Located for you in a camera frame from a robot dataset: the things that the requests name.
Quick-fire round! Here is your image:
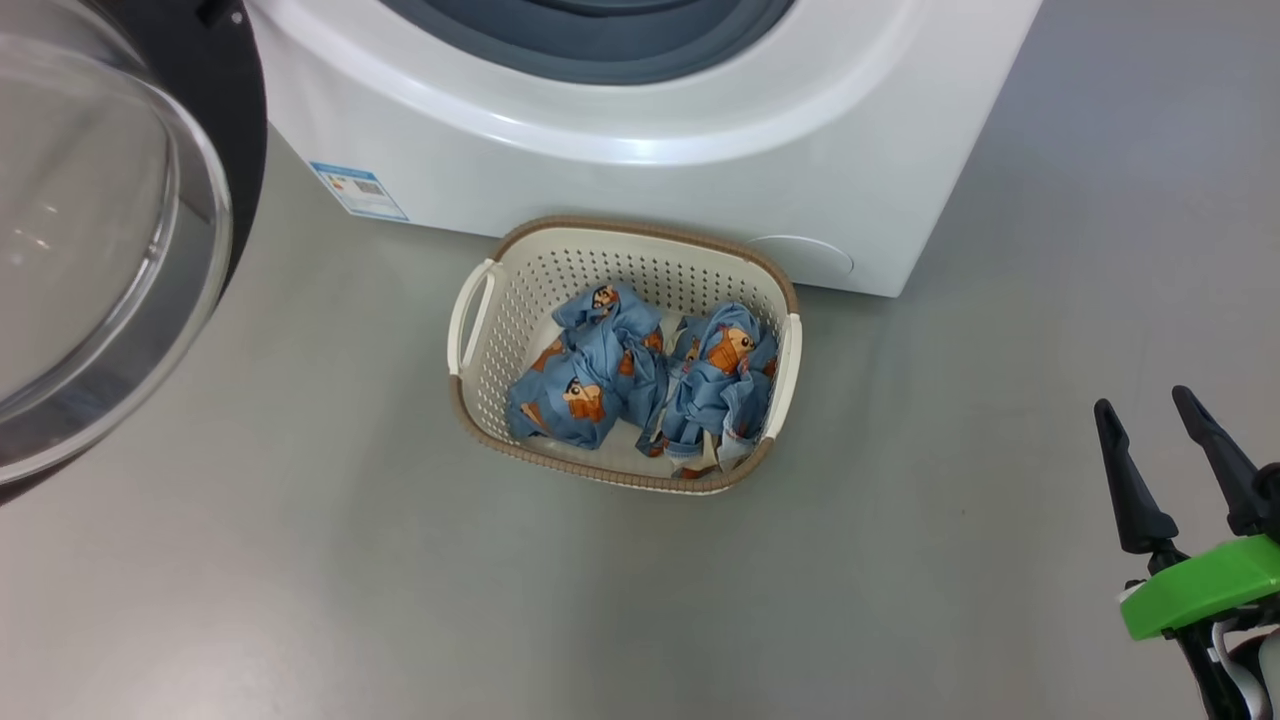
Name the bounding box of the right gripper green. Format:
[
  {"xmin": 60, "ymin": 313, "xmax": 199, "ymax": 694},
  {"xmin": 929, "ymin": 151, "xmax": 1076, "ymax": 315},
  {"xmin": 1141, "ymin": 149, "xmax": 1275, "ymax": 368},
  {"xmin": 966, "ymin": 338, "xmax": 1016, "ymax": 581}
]
[{"xmin": 1094, "ymin": 385, "xmax": 1280, "ymax": 720}]

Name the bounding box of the blue cartoon print garment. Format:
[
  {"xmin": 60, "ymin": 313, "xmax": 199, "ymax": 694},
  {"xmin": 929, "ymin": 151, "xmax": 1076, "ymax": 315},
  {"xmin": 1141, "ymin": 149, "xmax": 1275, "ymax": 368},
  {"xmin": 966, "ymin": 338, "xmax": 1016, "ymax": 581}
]
[
  {"xmin": 640, "ymin": 303, "xmax": 779, "ymax": 476},
  {"xmin": 507, "ymin": 283, "xmax": 669, "ymax": 449}
]

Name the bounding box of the black round glass washer door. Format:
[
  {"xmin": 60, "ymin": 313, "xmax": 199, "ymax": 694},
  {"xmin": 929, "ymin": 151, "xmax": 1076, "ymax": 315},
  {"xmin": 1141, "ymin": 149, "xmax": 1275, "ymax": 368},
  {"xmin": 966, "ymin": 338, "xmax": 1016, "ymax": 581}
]
[{"xmin": 0, "ymin": 0, "xmax": 268, "ymax": 506}]

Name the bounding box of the white front-load washing machine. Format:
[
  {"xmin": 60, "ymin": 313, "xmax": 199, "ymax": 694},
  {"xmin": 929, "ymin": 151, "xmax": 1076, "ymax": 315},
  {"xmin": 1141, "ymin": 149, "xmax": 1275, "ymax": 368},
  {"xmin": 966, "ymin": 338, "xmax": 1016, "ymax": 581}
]
[{"xmin": 245, "ymin": 0, "xmax": 1043, "ymax": 298}]

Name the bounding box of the round white filter cover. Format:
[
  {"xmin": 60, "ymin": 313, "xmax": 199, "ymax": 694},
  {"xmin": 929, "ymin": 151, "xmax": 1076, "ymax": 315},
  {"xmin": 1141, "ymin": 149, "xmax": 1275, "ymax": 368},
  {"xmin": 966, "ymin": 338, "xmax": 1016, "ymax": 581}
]
[{"xmin": 745, "ymin": 235, "xmax": 854, "ymax": 279}]

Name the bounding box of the cream perforated laundry basket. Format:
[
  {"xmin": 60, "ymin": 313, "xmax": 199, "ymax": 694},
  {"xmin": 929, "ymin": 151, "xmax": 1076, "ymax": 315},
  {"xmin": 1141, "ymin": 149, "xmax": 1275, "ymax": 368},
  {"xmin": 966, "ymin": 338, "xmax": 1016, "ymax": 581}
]
[{"xmin": 447, "ymin": 216, "xmax": 803, "ymax": 496}]

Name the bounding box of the blue energy label sticker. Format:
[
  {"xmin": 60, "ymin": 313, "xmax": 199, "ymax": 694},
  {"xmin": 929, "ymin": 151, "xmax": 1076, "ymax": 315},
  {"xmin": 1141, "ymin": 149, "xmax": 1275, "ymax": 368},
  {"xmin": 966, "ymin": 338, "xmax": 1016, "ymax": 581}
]
[{"xmin": 309, "ymin": 162, "xmax": 409, "ymax": 221}]

